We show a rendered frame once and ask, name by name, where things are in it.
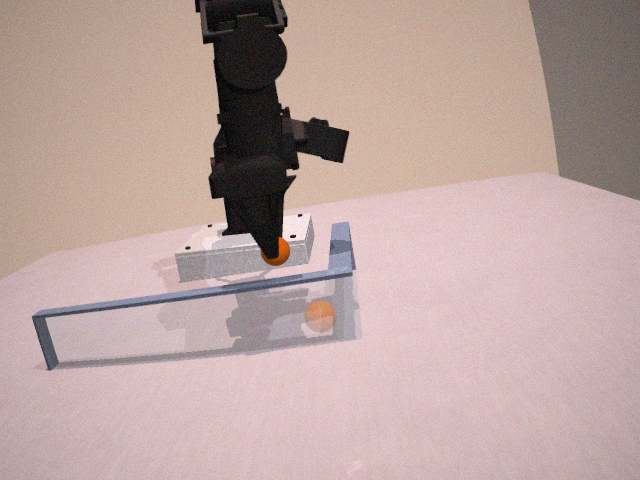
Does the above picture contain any orange ball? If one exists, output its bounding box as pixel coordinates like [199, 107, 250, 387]
[260, 237, 290, 266]

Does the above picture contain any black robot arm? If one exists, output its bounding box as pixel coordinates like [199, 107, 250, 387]
[194, 0, 349, 236]

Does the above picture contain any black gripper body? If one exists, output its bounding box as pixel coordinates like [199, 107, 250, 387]
[208, 93, 299, 199]

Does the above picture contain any clear l-shaped low wall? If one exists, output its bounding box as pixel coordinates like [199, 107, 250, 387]
[35, 235, 362, 371]

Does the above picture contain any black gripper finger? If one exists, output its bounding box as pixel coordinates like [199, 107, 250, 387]
[224, 183, 291, 259]
[278, 175, 296, 238]

